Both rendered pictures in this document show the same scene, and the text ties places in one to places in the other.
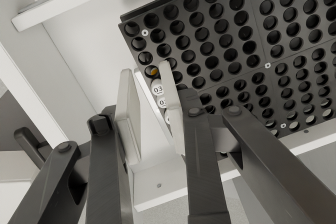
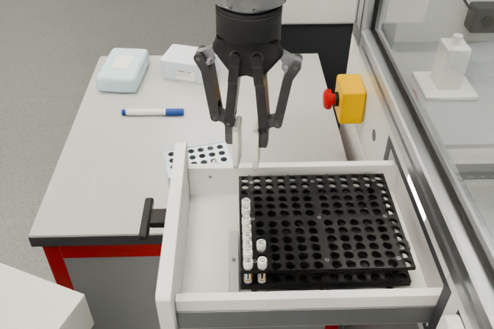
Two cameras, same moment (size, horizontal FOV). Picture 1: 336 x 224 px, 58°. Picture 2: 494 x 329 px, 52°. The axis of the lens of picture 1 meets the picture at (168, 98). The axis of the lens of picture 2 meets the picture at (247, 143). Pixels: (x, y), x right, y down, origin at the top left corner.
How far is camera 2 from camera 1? 0.68 m
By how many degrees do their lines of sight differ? 79
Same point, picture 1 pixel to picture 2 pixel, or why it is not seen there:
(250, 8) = (312, 189)
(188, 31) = (275, 188)
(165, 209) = not seen: outside the picture
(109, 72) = (211, 233)
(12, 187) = (66, 292)
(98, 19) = (223, 205)
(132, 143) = (238, 122)
